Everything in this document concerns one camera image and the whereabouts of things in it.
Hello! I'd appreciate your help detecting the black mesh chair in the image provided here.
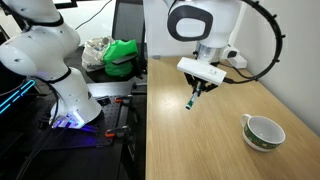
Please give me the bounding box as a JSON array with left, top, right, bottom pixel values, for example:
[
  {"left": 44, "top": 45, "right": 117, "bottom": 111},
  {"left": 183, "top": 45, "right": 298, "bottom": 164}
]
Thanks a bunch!
[{"left": 111, "top": 0, "right": 148, "bottom": 79}]

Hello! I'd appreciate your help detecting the white mug with green band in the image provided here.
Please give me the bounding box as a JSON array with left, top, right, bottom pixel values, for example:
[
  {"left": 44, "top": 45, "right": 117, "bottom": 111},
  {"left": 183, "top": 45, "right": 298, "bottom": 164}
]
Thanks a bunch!
[{"left": 240, "top": 113, "right": 287, "bottom": 153}]

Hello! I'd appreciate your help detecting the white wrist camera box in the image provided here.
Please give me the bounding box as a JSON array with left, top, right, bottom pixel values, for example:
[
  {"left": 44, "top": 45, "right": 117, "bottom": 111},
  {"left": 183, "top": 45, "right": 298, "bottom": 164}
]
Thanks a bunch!
[{"left": 176, "top": 56, "right": 228, "bottom": 86}]

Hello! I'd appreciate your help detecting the orange handled black clamp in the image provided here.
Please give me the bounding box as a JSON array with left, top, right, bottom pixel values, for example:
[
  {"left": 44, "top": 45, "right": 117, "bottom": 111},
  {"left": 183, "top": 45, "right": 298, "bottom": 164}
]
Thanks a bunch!
[
  {"left": 114, "top": 94, "right": 134, "bottom": 104},
  {"left": 104, "top": 124, "right": 131, "bottom": 139}
]

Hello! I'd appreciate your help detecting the black case with cyan light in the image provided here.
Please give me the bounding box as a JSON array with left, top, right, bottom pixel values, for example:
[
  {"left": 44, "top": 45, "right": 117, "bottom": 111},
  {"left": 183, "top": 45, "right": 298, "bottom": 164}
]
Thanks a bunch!
[{"left": 0, "top": 78, "right": 37, "bottom": 116}]

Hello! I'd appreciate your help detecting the green and white marker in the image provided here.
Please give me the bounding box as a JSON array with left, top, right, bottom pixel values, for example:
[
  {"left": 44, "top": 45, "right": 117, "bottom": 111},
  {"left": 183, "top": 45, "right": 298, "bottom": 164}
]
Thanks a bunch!
[{"left": 185, "top": 81, "right": 203, "bottom": 111}]

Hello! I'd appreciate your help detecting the black base cable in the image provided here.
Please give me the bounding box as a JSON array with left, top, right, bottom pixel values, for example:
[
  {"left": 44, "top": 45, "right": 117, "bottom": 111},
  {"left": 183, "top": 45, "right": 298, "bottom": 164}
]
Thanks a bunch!
[{"left": 14, "top": 99, "right": 61, "bottom": 180}]

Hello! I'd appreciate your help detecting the green plastic bag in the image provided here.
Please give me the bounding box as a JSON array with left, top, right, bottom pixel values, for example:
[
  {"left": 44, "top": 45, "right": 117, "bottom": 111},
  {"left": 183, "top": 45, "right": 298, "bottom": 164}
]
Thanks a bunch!
[{"left": 103, "top": 39, "right": 139, "bottom": 78}]

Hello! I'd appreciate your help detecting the black camera cable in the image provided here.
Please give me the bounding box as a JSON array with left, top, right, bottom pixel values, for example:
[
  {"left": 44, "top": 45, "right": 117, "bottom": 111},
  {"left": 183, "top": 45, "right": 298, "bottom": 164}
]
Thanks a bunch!
[{"left": 223, "top": 0, "right": 287, "bottom": 84}]

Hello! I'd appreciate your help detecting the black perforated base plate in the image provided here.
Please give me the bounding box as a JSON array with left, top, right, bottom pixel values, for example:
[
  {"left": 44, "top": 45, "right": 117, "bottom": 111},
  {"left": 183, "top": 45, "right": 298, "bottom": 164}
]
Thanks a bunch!
[{"left": 31, "top": 94, "right": 134, "bottom": 151}]

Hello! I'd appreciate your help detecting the white plastic bag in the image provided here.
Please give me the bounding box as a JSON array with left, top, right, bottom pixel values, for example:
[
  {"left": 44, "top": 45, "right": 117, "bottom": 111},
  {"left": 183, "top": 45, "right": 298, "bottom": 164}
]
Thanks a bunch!
[{"left": 81, "top": 35, "right": 116, "bottom": 73}]

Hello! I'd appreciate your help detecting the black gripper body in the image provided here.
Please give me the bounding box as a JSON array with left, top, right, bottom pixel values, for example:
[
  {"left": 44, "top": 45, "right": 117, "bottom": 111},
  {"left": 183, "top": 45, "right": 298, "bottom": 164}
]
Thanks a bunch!
[{"left": 183, "top": 71, "right": 219, "bottom": 94}]

